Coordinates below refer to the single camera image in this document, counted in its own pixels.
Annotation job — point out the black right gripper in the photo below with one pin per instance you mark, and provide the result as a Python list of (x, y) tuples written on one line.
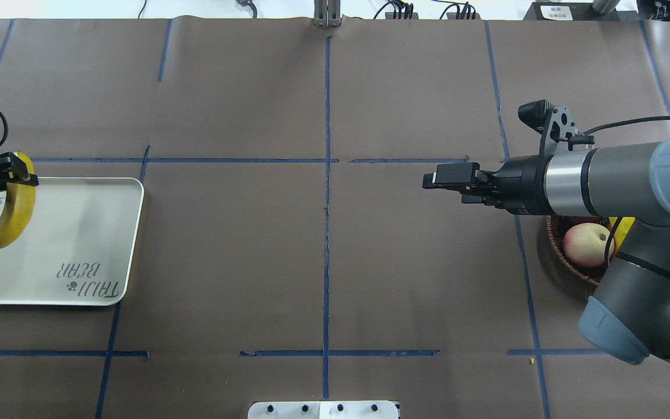
[(522, 184)]

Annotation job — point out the aluminium frame post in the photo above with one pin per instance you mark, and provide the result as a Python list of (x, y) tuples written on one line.
[(327, 13)]

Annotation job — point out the yellow banana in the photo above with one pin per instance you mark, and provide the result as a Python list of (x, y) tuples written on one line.
[(620, 232), (17, 209)]

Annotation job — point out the white bear tray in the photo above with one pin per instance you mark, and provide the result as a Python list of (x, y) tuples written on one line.
[(78, 247)]

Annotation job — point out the red yellow apple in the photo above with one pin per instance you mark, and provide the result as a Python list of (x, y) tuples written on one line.
[(584, 245)]

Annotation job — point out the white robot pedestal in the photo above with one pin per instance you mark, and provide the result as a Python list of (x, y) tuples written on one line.
[(325, 409)]

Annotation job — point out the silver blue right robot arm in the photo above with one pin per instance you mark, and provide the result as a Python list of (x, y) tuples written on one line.
[(628, 316)]

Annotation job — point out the brown wicker basket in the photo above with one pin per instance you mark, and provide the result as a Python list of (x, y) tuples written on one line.
[(554, 259)]

